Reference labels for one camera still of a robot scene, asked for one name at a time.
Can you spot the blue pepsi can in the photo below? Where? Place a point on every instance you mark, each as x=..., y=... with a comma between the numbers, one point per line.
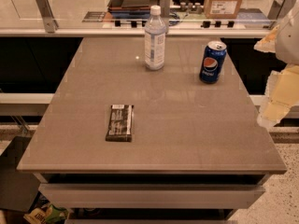
x=214, y=56

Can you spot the metal bracket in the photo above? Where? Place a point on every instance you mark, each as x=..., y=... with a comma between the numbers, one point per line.
x=165, y=11
x=50, y=24
x=279, y=10

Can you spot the white drawer front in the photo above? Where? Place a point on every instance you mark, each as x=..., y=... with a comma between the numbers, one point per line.
x=152, y=196

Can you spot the right metal bracket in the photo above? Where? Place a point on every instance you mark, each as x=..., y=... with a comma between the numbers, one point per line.
x=279, y=10

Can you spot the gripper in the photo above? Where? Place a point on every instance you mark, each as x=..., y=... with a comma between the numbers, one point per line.
x=289, y=37

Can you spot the middle metal bracket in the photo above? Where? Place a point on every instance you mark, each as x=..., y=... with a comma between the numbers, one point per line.
x=165, y=11

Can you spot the left metal bracket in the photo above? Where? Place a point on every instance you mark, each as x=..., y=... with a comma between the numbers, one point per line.
x=50, y=24

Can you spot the black rxbar chocolate bar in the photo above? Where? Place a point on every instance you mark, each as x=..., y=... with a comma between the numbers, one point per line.
x=120, y=123

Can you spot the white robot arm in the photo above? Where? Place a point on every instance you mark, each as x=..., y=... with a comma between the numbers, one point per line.
x=292, y=20

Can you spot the brown cardboard box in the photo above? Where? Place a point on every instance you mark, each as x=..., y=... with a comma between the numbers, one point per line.
x=221, y=9

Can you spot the clear plastic water bottle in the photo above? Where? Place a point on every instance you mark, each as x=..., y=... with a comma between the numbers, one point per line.
x=155, y=31

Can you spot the green snack bag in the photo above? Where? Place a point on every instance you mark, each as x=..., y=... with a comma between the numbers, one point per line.
x=47, y=214

